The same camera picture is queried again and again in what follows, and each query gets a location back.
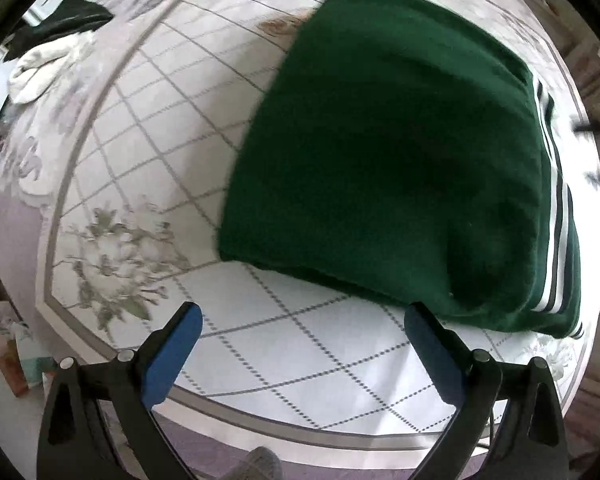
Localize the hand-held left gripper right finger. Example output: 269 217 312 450
404 301 568 480

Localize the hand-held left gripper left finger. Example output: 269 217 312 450
36 301 204 480

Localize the green and white jacket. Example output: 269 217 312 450
216 0 586 339

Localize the person's grey sock foot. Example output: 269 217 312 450
225 446 284 480

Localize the patterned box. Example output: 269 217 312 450
0 330 57 397

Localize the floral quilted bedspread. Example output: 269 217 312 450
0 0 600 480

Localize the white cloth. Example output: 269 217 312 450
8 35 98 105

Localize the dark green cloth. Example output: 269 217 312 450
5 0 115 58

